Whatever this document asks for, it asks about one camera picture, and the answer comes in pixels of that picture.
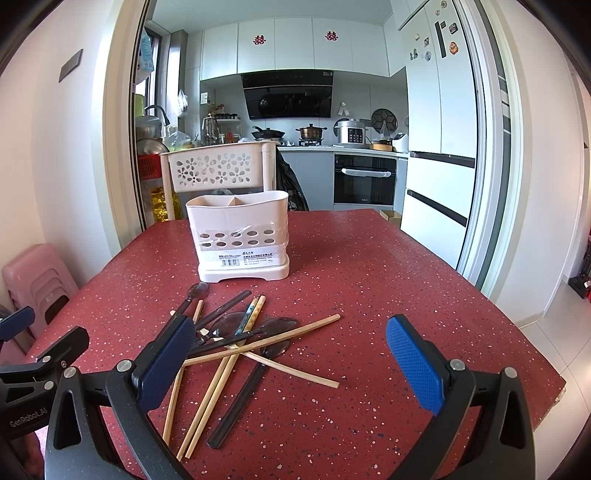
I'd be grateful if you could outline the black handled metal spoon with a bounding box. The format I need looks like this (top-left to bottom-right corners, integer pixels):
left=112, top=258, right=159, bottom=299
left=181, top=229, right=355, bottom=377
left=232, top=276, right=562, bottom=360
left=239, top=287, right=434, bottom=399
left=195, top=290, right=252, bottom=330
left=207, top=317, right=297, bottom=449
left=193, top=312, right=245, bottom=346
left=170, top=282, right=209, bottom=317

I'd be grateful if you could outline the yellow patterned bamboo chopstick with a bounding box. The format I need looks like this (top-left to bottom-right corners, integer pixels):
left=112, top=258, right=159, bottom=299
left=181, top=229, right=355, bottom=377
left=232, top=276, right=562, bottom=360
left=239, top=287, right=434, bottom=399
left=176, top=295, right=266, bottom=460

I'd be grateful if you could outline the blue patterned bamboo chopstick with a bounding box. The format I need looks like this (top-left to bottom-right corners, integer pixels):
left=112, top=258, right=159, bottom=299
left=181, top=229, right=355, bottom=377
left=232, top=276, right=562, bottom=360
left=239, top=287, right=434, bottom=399
left=235, top=297, right=259, bottom=335

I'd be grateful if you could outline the kitchen faucet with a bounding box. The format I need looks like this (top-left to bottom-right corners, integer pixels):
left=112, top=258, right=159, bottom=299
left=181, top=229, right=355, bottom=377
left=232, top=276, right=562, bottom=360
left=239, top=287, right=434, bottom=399
left=143, top=104, right=170, bottom=126

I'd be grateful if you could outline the pink plastic stool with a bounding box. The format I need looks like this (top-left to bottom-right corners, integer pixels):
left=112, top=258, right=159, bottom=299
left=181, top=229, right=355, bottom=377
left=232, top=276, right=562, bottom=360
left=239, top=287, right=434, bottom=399
left=2, top=243, right=79, bottom=339

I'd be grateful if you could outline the white plastic utensil holder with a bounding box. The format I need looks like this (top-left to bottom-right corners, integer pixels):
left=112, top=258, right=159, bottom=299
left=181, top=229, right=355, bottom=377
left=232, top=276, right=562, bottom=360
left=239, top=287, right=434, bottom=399
left=186, top=190, right=290, bottom=283

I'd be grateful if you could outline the cardboard box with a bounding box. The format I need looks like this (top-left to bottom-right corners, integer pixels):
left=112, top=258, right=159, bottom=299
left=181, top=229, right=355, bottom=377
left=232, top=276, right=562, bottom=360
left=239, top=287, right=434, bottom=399
left=379, top=210, right=402, bottom=228

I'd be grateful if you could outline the white perforated plastic chair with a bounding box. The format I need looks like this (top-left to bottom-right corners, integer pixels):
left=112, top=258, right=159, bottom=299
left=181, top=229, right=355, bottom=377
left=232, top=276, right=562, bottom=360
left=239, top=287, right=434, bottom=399
left=159, top=140, right=277, bottom=220

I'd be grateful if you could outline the white refrigerator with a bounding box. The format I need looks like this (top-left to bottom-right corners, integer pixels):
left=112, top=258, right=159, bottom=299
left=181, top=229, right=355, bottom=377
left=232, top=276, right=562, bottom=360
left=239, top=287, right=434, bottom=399
left=401, top=1, right=478, bottom=268

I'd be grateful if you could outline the black bag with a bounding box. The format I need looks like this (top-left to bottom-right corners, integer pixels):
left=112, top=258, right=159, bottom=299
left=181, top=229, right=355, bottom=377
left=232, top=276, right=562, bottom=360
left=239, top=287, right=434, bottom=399
left=276, top=149, right=310, bottom=211

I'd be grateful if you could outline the black wok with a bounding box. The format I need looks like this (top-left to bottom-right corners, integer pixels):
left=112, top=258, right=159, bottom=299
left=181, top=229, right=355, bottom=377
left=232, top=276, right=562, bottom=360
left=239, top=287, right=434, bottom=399
left=252, top=126, right=284, bottom=141

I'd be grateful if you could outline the black built-in oven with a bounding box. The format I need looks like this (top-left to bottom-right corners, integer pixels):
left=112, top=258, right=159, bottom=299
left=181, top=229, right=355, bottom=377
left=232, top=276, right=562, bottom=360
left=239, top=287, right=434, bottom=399
left=334, top=154, right=397, bottom=206

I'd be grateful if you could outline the copper cooking pot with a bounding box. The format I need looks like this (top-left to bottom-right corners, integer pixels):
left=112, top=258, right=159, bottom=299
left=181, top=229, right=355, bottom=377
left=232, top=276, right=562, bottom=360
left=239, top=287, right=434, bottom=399
left=295, top=124, right=327, bottom=142

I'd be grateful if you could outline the silver rice cooker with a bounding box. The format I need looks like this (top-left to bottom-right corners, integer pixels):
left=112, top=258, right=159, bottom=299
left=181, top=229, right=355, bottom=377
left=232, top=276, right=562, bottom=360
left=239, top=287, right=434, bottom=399
left=334, top=118, right=369, bottom=148

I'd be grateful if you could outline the black range hood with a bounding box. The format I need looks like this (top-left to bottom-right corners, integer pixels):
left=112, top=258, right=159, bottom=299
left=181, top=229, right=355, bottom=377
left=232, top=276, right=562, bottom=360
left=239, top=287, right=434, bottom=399
left=240, top=69, right=334, bottom=120

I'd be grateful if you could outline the grey wall switch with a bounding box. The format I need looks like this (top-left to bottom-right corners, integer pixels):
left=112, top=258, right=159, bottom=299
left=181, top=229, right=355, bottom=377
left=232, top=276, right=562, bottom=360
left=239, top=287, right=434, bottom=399
left=58, top=49, right=83, bottom=83

